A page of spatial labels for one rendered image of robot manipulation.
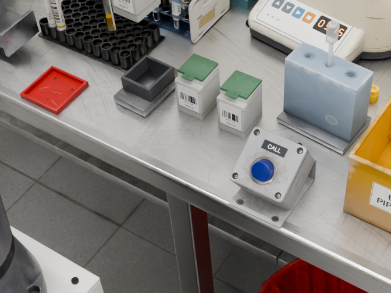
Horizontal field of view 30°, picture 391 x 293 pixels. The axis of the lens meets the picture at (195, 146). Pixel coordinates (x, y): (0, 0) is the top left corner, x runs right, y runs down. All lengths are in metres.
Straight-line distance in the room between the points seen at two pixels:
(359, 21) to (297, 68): 0.15
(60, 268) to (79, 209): 1.21
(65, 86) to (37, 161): 1.13
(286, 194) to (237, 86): 0.17
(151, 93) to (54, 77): 0.16
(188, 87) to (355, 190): 0.26
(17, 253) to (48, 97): 0.35
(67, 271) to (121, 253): 1.11
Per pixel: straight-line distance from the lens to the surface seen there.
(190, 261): 1.10
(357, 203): 0.85
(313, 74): 0.89
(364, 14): 1.01
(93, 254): 1.93
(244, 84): 0.92
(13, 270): 0.73
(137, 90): 0.99
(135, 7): 0.89
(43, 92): 1.05
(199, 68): 0.94
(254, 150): 0.84
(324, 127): 0.94
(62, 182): 2.10
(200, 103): 0.95
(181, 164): 0.92
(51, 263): 0.82
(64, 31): 1.11
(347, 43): 1.02
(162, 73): 1.02
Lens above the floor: 1.57
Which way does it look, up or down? 48 degrees down
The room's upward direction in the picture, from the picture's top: 6 degrees counter-clockwise
